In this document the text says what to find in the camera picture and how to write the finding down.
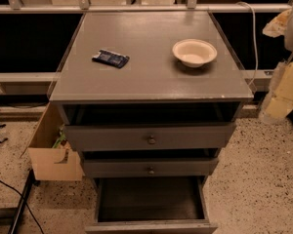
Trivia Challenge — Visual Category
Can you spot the aluminium rail frame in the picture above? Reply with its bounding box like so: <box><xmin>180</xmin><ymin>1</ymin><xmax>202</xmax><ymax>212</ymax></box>
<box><xmin>0</xmin><ymin>0</ymin><xmax>293</xmax><ymax>96</ymax></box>

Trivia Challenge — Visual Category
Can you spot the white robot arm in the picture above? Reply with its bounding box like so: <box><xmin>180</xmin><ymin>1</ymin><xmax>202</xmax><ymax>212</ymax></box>
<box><xmin>259</xmin><ymin>3</ymin><xmax>293</xmax><ymax>124</ymax></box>

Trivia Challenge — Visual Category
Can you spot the white paper bowl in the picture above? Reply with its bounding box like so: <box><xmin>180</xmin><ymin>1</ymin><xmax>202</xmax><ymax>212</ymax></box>
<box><xmin>172</xmin><ymin>39</ymin><xmax>218</xmax><ymax>68</ymax></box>

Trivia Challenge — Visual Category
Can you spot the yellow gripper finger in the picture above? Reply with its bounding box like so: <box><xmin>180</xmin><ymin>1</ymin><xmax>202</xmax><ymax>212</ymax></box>
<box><xmin>259</xmin><ymin>61</ymin><xmax>293</xmax><ymax>124</ymax></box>

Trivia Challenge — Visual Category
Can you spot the black metal floor bar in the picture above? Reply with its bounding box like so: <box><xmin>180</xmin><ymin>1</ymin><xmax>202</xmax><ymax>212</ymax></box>
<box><xmin>8</xmin><ymin>170</ymin><xmax>35</xmax><ymax>234</ymax></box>

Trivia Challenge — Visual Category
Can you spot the white cable on rail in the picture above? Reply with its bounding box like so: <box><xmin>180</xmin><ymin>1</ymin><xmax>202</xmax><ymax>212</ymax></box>
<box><xmin>235</xmin><ymin>1</ymin><xmax>260</xmax><ymax>87</ymax></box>

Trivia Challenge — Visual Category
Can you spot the black floor cable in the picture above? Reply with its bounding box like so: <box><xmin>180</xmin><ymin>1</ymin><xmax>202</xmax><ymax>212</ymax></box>
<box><xmin>0</xmin><ymin>173</ymin><xmax>45</xmax><ymax>234</ymax></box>

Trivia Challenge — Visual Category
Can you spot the grey middle drawer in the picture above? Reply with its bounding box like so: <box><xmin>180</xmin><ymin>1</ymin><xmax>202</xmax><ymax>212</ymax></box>
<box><xmin>83</xmin><ymin>158</ymin><xmax>219</xmax><ymax>178</ymax></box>

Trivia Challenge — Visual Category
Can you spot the green item in box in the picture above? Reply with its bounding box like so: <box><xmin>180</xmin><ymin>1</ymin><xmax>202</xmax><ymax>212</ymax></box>
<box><xmin>53</xmin><ymin>126</ymin><xmax>66</xmax><ymax>148</ymax></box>

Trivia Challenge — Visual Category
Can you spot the blue rxbar blueberry wrapper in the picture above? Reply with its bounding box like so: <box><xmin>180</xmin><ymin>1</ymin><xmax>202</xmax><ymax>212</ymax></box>
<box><xmin>92</xmin><ymin>49</ymin><xmax>130</xmax><ymax>68</ymax></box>

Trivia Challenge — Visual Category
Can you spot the grey three-drawer cabinet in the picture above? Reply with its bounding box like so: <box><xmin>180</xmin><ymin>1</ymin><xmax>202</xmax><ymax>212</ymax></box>
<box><xmin>48</xmin><ymin>11</ymin><xmax>255</xmax><ymax>234</ymax></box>

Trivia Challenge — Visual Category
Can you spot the grey top drawer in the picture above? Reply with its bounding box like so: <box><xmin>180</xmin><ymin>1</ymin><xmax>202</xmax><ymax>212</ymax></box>
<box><xmin>64</xmin><ymin>123</ymin><xmax>235</xmax><ymax>151</ymax></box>

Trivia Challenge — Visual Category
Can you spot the grey open bottom drawer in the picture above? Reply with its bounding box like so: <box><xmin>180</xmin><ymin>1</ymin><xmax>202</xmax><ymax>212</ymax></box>
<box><xmin>85</xmin><ymin>176</ymin><xmax>217</xmax><ymax>234</ymax></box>

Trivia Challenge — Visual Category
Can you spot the brown cardboard box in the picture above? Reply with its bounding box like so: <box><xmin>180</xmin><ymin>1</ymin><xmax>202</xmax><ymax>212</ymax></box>
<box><xmin>26</xmin><ymin>103</ymin><xmax>84</xmax><ymax>181</ymax></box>

